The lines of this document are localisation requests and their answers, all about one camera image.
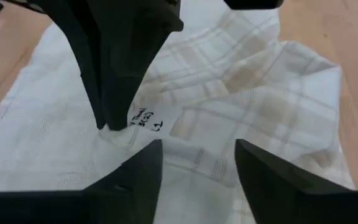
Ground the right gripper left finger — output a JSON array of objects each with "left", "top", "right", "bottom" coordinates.
[{"left": 0, "top": 139, "right": 163, "bottom": 224}]

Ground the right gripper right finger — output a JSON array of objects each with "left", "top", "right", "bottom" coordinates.
[{"left": 234, "top": 139, "right": 358, "bottom": 224}]

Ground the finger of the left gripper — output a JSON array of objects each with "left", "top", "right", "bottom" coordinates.
[
  {"left": 0, "top": 0, "right": 103, "bottom": 129},
  {"left": 87, "top": 0, "right": 284, "bottom": 131}
]

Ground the white plaid towel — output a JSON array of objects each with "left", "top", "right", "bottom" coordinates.
[{"left": 0, "top": 0, "right": 357, "bottom": 224}]

